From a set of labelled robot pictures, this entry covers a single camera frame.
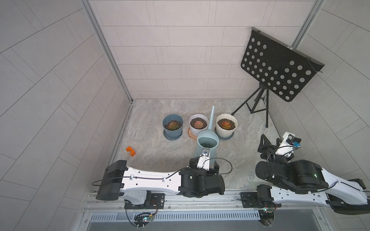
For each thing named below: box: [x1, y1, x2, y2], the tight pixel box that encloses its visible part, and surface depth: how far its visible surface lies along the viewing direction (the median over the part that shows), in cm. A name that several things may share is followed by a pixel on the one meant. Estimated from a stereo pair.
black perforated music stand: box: [231, 26, 326, 128], surface depth 77 cm
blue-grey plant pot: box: [162, 114, 184, 142], surface depth 93 cm
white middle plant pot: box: [188, 114, 210, 137], surface depth 94 cm
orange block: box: [125, 146, 136, 157], surface depth 88 cm
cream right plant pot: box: [215, 113, 238, 138], surface depth 93 cm
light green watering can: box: [193, 105, 220, 162], surface depth 75 cm
